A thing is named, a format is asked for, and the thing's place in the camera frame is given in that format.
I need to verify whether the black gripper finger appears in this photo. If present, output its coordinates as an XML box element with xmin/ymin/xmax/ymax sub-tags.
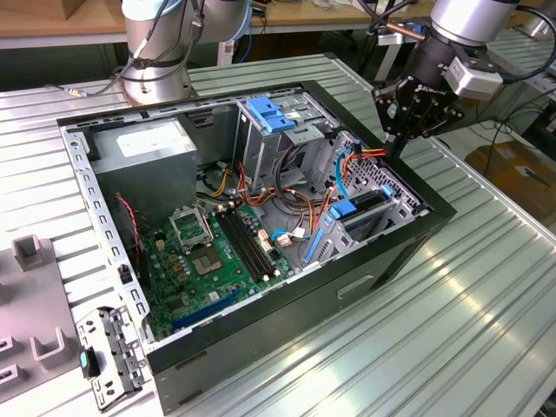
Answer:
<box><xmin>372</xmin><ymin>84</ymin><xmax>412</xmax><ymax>149</ymax></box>
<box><xmin>401</xmin><ymin>102</ymin><xmax>465</xmax><ymax>142</ymax></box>

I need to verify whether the orange red power wire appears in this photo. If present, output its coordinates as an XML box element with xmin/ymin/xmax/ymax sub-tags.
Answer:
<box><xmin>310</xmin><ymin>145</ymin><xmax>392</xmax><ymax>238</ymax></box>

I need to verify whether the long blue data wire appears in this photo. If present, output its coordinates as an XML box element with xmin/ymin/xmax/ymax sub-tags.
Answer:
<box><xmin>334</xmin><ymin>139</ymin><xmax>362</xmax><ymax>199</ymax></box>

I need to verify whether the metal disk bay cage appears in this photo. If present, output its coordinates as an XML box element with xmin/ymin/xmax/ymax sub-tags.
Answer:
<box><xmin>303</xmin><ymin>186</ymin><xmax>431</xmax><ymax>273</ymax></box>

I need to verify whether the metal slat side table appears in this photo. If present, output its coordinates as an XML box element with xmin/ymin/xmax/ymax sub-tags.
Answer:
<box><xmin>477</xmin><ymin>26</ymin><xmax>556</xmax><ymax>125</ymax></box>

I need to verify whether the large brown cardboard box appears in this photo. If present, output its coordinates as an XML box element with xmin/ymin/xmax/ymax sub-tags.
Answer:
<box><xmin>464</xmin><ymin>139</ymin><xmax>556</xmax><ymax>221</ymax></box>

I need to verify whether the empty blue drive carrier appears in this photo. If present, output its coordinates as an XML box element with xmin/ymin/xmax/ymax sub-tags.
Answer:
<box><xmin>245</xmin><ymin>97</ymin><xmax>297</xmax><ymax>135</ymax></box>

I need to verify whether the tall metal drive cage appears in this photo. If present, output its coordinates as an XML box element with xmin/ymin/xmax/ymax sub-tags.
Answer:
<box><xmin>233</xmin><ymin>97</ymin><xmax>347</xmax><ymax>197</ymax></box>

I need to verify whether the black RAM slot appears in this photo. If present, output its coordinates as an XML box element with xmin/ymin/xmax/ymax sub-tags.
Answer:
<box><xmin>221</xmin><ymin>209</ymin><xmax>269</xmax><ymax>280</ymax></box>
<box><xmin>215</xmin><ymin>211</ymin><xmax>264</xmax><ymax>282</ymax></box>
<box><xmin>232</xmin><ymin>205</ymin><xmax>281</xmax><ymax>275</ymax></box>
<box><xmin>227</xmin><ymin>208</ymin><xmax>275</xmax><ymax>277</ymax></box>

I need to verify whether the CPU socket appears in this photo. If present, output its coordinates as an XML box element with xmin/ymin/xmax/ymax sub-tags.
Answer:
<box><xmin>189</xmin><ymin>245</ymin><xmax>227</xmax><ymax>278</ymax></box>

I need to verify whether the metal socket cover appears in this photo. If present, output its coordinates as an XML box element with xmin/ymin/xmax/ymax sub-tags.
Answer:
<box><xmin>168</xmin><ymin>207</ymin><xmax>215</xmax><ymax>254</ymax></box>

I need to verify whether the grey power supply unit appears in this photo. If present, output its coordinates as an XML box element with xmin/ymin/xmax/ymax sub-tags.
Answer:
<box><xmin>89</xmin><ymin>117</ymin><xmax>199</xmax><ymax>222</ymax></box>

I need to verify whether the black PC case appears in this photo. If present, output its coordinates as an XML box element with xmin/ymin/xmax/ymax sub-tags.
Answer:
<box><xmin>56</xmin><ymin>79</ymin><xmax>458</xmax><ymax>416</ymax></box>

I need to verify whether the green motherboard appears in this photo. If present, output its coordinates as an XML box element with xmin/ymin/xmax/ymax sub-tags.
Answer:
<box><xmin>141</xmin><ymin>203</ymin><xmax>296</xmax><ymax>342</ymax></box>

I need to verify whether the blue expansion slot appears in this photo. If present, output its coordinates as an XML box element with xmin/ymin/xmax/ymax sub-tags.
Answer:
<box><xmin>171</xmin><ymin>288</ymin><xmax>243</xmax><ymax>331</ymax></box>

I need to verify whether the black case fan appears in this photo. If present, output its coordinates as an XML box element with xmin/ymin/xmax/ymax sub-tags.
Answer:
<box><xmin>107</xmin><ymin>194</ymin><xmax>152</xmax><ymax>291</ymax></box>

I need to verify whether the small brown cardboard box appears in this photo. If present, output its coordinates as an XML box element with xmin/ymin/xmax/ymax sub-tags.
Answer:
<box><xmin>56</xmin><ymin>0</ymin><xmax>125</xmax><ymax>21</ymax></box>

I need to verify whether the wooden desk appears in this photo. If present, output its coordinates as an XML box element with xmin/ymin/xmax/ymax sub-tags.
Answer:
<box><xmin>0</xmin><ymin>0</ymin><xmax>435</xmax><ymax>83</ymax></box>

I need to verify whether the black latch with blue tab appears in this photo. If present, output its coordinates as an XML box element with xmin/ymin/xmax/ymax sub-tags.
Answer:
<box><xmin>77</xmin><ymin>346</ymin><xmax>102</xmax><ymax>380</ymax></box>

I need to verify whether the grey parts rack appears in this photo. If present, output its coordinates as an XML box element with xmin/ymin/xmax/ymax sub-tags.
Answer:
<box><xmin>0</xmin><ymin>234</ymin><xmax>83</xmax><ymax>392</ymax></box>

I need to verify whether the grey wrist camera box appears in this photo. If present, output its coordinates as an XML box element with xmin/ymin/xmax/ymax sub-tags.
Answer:
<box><xmin>443</xmin><ymin>55</ymin><xmax>505</xmax><ymax>101</ymax></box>

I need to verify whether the thick black cable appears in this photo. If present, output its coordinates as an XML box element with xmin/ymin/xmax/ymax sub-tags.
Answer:
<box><xmin>276</xmin><ymin>142</ymin><xmax>308</xmax><ymax>203</ymax></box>

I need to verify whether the orange red wire bundle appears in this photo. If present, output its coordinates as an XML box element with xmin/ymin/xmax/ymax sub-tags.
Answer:
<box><xmin>236</xmin><ymin>162</ymin><xmax>314</xmax><ymax>229</ymax></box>

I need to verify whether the short blue data wire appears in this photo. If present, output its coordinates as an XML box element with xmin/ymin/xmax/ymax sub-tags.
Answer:
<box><xmin>268</xmin><ymin>228</ymin><xmax>308</xmax><ymax>249</ymax></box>

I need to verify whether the yellow black power wire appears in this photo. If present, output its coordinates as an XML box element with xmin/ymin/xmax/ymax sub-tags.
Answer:
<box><xmin>208</xmin><ymin>162</ymin><xmax>238</xmax><ymax>196</ymax></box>

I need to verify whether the black cable with metal plug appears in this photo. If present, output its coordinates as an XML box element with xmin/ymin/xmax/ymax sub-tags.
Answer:
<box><xmin>45</xmin><ymin>64</ymin><xmax>131</xmax><ymax>99</ymax></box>

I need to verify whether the metal rear slot bracket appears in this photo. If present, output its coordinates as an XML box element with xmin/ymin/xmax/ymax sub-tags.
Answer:
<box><xmin>75</xmin><ymin>305</ymin><xmax>148</xmax><ymax>413</ymax></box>

